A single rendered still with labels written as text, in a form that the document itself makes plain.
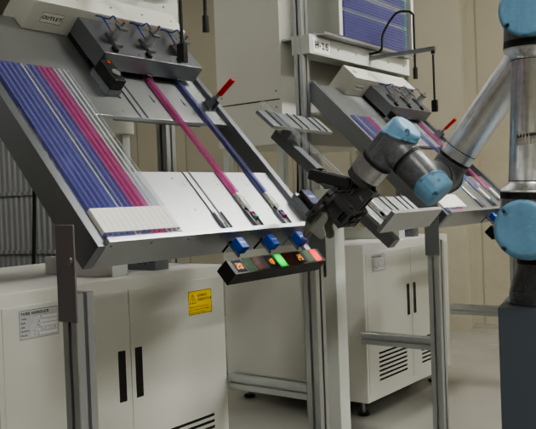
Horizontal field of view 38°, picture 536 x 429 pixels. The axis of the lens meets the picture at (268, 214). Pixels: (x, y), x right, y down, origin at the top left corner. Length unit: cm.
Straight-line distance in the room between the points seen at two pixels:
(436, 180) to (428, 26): 307
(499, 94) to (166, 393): 106
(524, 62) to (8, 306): 113
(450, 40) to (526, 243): 315
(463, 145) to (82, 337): 90
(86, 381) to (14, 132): 50
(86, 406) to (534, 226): 88
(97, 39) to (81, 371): 84
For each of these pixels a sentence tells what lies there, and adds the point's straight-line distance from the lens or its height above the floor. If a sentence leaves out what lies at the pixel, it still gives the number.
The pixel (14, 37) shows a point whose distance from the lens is 186.
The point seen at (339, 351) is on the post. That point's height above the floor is 36.
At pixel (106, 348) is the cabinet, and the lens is 183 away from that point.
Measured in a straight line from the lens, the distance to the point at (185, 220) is 160.
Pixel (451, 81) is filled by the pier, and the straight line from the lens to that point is 457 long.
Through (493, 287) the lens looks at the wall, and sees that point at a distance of 481.
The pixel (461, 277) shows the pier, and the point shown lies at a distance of 455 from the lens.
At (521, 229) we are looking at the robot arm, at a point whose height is 72.
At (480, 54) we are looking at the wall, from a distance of 485.
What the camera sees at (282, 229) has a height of 72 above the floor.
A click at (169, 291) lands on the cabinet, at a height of 57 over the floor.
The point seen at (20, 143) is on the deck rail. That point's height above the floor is 92.
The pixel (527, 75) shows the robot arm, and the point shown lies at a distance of 157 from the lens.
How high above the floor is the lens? 79
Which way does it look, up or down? 1 degrees down
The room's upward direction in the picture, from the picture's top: 2 degrees counter-clockwise
